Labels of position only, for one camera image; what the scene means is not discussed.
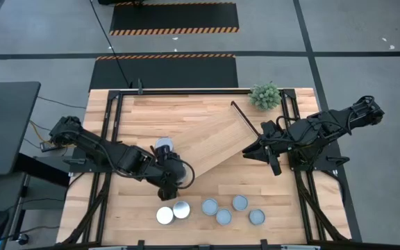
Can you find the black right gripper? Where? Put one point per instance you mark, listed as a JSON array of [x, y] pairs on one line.
[[276, 144]]

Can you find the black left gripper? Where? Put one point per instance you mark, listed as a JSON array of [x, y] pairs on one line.
[[168, 172]]

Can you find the peaches tin can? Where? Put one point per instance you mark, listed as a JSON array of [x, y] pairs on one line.
[[164, 141]]

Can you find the tall silver-lidded tin can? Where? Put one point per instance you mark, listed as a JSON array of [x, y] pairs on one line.
[[181, 209]]

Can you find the mixed vegetables tin can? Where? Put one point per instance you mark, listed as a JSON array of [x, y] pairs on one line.
[[165, 215]]

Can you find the green peas tin can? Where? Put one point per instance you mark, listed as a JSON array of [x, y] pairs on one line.
[[209, 207]]

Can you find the green tuna fish tin can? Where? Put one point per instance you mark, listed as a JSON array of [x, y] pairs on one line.
[[240, 202]]

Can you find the red tomato tin can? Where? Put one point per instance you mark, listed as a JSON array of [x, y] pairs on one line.
[[223, 216]]

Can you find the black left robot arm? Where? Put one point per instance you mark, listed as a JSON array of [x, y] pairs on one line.
[[113, 156]]

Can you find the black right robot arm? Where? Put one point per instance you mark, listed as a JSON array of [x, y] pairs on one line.
[[325, 126]]

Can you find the wooden shelf with black legs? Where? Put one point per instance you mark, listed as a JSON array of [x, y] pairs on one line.
[[214, 139]]

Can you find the green plant in white pot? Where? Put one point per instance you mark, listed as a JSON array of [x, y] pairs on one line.
[[265, 96]]

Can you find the short grey-lidded tin can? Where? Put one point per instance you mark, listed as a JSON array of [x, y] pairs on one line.
[[256, 216]]

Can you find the light grey table clamp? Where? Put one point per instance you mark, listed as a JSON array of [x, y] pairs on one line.
[[300, 247], [108, 248]]

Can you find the black hazard-striped floor mat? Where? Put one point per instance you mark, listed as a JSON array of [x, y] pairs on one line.
[[165, 71], [174, 15]]

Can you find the black power adapter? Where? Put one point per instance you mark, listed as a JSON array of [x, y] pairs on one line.
[[49, 147]]

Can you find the black desk leg beam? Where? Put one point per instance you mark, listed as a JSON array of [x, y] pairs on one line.
[[40, 170]]

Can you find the black desk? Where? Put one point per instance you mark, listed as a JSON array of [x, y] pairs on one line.
[[9, 132]]

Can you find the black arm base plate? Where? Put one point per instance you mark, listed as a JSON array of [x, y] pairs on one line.
[[319, 166], [82, 168]]

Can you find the black aluminium rig frame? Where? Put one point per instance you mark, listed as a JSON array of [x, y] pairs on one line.
[[186, 92]]

